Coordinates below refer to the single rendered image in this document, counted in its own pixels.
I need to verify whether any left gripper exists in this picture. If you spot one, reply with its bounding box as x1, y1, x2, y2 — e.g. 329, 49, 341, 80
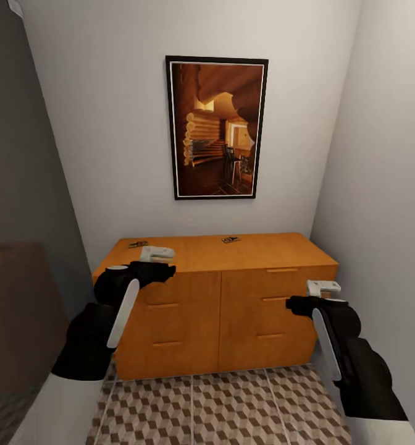
130, 261, 177, 285

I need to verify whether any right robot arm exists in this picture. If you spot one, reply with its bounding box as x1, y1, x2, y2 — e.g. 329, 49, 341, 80
285, 280, 415, 445

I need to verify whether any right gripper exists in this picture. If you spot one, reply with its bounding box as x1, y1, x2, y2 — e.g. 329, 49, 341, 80
285, 294, 317, 318

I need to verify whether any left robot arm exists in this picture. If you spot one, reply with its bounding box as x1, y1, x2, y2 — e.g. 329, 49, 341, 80
9, 246, 177, 445

